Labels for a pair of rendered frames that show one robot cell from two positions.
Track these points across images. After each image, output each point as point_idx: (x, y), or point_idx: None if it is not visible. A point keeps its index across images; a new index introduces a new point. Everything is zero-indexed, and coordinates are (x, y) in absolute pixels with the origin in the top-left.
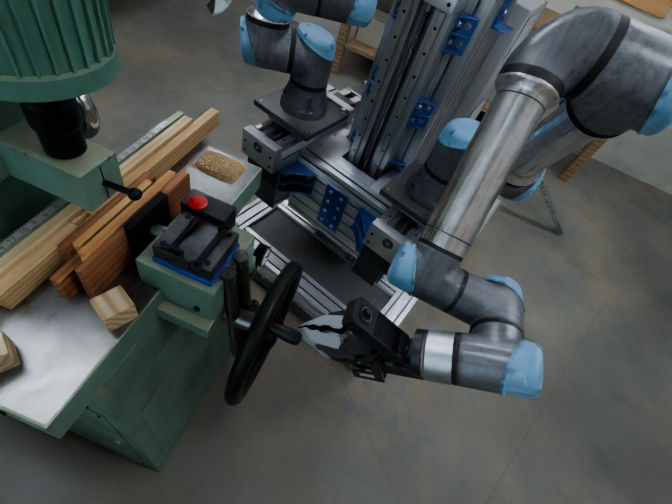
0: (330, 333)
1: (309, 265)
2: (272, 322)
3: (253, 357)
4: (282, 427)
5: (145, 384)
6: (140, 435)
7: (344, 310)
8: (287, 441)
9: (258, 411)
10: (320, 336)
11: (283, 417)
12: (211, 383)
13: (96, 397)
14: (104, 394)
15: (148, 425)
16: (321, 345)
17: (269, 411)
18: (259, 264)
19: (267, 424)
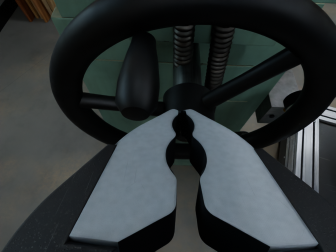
0: (168, 176)
1: (330, 190)
2: (149, 36)
3: (68, 51)
4: (179, 233)
5: (112, 73)
6: (106, 116)
7: (323, 201)
8: (171, 242)
9: (183, 208)
10: (148, 148)
11: (187, 231)
12: (186, 165)
13: (53, 12)
14: (56, 14)
15: (114, 117)
16: (104, 160)
17: (186, 217)
18: (287, 106)
19: (177, 219)
